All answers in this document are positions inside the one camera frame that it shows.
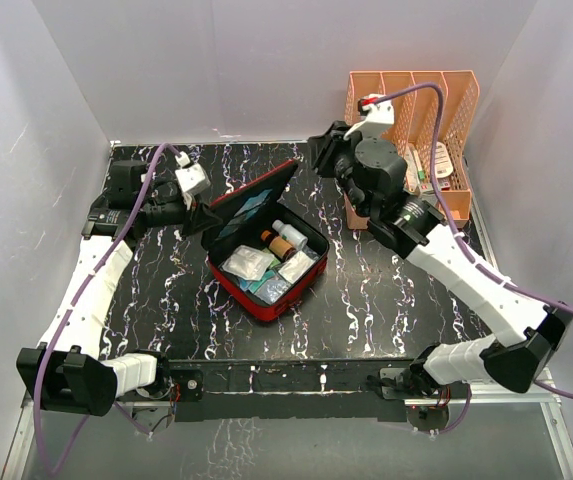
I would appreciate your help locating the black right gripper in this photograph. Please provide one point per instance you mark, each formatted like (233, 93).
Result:
(323, 149)

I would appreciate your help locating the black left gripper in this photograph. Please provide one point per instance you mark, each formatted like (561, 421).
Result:
(201, 218)

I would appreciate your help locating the blue cotton swab packet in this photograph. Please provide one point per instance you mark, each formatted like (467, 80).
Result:
(245, 213)

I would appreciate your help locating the white gauze pad packet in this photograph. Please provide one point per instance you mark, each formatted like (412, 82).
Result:
(248, 263)

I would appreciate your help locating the red black medicine case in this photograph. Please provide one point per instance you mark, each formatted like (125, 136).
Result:
(218, 250)

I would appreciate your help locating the brown bottle orange cap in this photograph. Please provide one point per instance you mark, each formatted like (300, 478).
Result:
(278, 246)

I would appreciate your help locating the white plastic bottle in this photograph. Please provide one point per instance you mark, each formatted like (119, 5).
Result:
(290, 234)

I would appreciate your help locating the clear bag blue mask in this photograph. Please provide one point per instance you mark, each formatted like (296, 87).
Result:
(272, 290)

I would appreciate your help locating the clear bag white gauze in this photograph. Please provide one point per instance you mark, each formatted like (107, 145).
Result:
(294, 268)

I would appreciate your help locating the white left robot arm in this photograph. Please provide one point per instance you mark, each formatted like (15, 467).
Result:
(108, 242)

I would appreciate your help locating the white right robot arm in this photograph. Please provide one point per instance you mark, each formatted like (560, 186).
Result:
(524, 333)

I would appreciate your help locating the pink white card pack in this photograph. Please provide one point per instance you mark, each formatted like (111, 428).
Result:
(443, 163)

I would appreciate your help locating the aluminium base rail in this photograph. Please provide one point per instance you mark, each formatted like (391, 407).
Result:
(286, 387)

